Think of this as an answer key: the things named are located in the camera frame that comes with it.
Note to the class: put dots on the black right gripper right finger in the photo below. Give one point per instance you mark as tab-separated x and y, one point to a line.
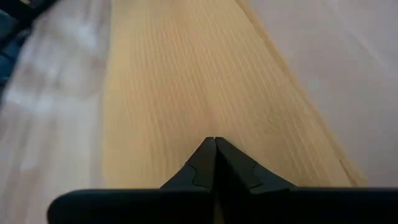
236	171

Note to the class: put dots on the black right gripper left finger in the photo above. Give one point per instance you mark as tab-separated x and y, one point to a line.
199	171

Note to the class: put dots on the yellow waffle-weave towel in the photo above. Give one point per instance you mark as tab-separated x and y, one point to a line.
202	77

